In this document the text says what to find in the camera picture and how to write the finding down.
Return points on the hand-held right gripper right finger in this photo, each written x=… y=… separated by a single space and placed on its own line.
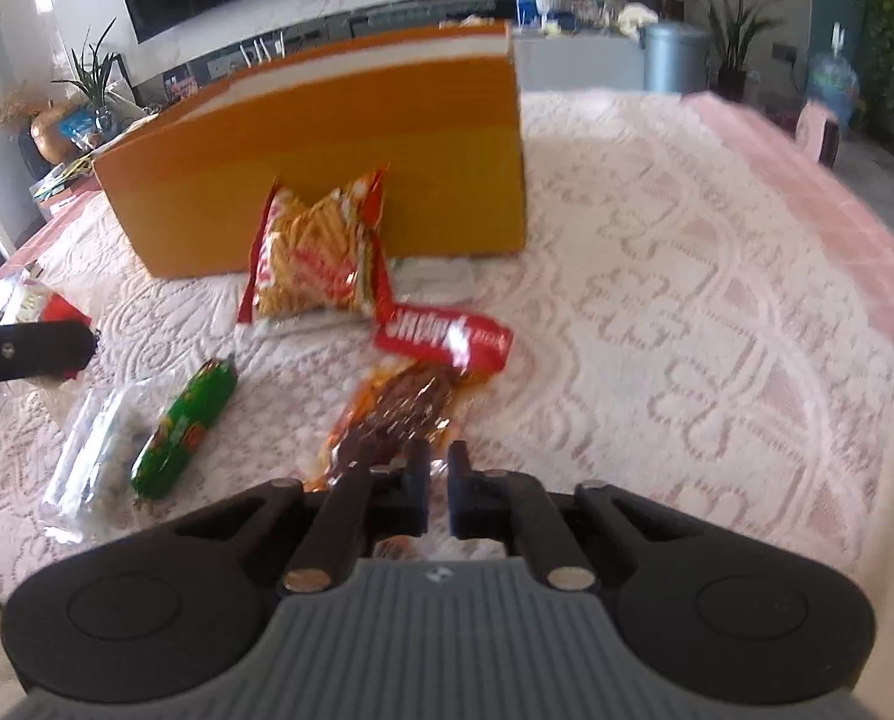
x=462 y=502

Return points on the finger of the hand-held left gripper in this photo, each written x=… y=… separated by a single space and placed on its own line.
x=34 y=352

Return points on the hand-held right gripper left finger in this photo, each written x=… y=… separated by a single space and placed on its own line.
x=417 y=487

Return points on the red packet white label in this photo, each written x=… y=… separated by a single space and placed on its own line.
x=64 y=311

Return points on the brown meat snack packet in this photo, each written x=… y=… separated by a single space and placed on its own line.
x=394 y=412

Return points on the white plastic packet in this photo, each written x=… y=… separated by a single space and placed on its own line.
x=436 y=274

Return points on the red striped chips packet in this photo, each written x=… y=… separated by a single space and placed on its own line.
x=312 y=255

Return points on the orange cardboard box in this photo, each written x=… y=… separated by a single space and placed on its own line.
x=432 y=165

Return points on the clear packet green contents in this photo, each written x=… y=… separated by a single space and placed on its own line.
x=94 y=457

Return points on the small red snack packet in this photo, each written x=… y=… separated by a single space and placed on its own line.
x=439 y=337

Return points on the green snack packet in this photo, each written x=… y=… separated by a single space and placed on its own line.
x=184 y=431

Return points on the stack of papers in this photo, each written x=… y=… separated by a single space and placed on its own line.
x=61 y=180

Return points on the bronze round vase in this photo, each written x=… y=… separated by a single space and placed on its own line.
x=53 y=135

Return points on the blue packet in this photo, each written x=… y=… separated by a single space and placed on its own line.
x=85 y=127

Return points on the dried yellow flowers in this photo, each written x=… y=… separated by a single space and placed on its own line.
x=16 y=109

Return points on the slim-leaf plant in vase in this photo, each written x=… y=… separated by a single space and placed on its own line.
x=91 y=75

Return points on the white lace cloth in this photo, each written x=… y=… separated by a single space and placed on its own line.
x=679 y=277

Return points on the white router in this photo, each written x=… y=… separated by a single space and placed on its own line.
x=261 y=49

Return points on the grey-blue trash can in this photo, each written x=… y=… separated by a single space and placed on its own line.
x=676 y=60

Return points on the pink heater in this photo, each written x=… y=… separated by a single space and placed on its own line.
x=818 y=131

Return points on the potted long-leaf plant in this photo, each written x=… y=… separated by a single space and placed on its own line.
x=736 y=30

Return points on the water jug with pump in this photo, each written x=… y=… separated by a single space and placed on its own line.
x=833 y=86

